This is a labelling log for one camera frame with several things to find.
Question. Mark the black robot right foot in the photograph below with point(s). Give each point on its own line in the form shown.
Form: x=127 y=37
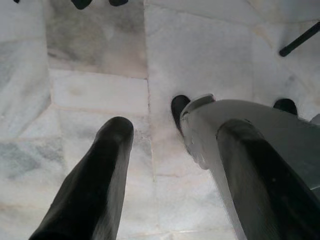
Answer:
x=285 y=106

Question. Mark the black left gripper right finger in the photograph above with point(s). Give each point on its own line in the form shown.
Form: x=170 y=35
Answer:
x=257 y=190

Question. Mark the black metal frame chair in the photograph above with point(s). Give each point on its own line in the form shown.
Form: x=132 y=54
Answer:
x=300 y=40

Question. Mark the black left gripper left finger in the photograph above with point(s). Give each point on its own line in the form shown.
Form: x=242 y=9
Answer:
x=92 y=187

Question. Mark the black furniture foot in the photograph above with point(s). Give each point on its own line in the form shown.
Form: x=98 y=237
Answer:
x=81 y=3
x=118 y=2

